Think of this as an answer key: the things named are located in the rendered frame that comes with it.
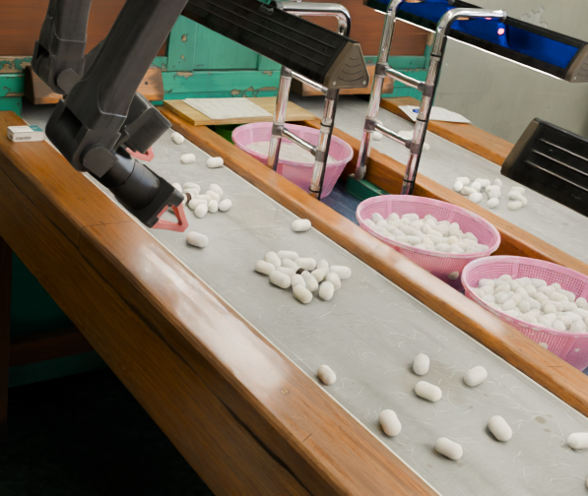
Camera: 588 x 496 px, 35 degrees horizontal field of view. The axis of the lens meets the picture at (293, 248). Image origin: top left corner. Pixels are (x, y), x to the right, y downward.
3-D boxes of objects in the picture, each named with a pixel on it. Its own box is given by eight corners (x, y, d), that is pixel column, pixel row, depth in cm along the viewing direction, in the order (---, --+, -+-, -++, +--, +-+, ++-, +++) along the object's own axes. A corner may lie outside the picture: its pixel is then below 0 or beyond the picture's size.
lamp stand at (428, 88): (402, 227, 191) (450, 10, 173) (344, 191, 205) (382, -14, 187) (467, 217, 202) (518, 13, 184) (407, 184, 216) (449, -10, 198)
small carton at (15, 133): (13, 142, 175) (13, 132, 174) (6, 136, 178) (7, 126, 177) (43, 141, 178) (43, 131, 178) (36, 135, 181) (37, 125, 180)
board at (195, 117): (194, 126, 202) (194, 120, 201) (163, 104, 212) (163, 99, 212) (315, 120, 220) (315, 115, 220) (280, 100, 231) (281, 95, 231)
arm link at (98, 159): (41, 121, 119) (78, 162, 115) (104, 58, 119) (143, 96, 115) (89, 156, 130) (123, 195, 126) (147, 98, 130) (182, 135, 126)
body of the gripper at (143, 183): (150, 169, 136) (118, 140, 131) (183, 196, 129) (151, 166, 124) (121, 203, 136) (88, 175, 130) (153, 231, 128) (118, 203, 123)
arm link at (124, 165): (68, 153, 125) (82, 171, 121) (103, 116, 125) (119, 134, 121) (101, 180, 130) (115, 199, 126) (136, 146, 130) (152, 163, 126)
